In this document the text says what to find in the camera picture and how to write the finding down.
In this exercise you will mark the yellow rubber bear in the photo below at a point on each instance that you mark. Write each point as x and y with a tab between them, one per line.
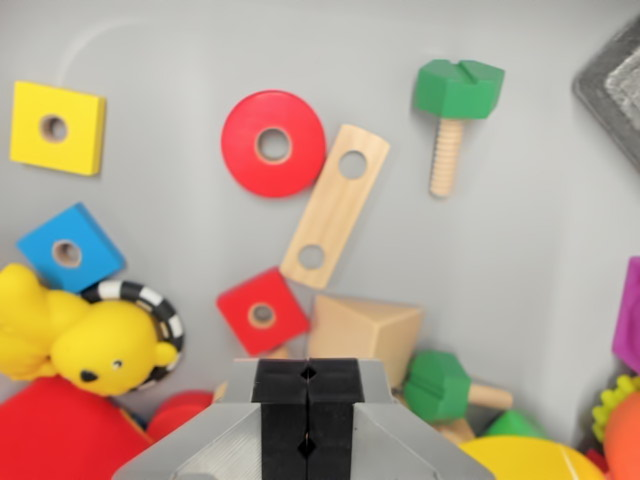
100	345

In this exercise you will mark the purple rubber block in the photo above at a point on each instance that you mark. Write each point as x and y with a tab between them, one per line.
629	315

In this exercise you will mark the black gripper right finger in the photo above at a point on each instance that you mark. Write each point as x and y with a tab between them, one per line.
335	425

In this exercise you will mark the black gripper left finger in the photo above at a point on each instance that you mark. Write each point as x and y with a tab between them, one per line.
280	425

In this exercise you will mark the yellow square wooden nut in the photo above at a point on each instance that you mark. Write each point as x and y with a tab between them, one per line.
75	125

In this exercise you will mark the yellow sliced wooden banana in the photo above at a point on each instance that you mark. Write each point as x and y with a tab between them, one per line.
530	457

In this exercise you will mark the red square wooden nut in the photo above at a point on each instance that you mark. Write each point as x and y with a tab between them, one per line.
240	310

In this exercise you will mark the red wooden block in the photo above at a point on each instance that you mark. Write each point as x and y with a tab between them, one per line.
595	460

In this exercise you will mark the lime green spiky ball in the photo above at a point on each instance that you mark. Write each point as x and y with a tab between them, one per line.
607	400

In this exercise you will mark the dark grey framed pad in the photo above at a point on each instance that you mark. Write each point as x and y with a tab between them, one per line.
615	95

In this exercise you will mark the blue square wooden nut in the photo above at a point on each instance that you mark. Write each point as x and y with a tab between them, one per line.
95	250

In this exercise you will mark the wooden plank with holes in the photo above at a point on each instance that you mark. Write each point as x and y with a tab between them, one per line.
332	215

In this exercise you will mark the orange foam ball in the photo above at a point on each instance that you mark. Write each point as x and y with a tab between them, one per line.
625	435

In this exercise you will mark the red soft wedge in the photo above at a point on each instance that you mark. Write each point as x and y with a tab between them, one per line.
65	435

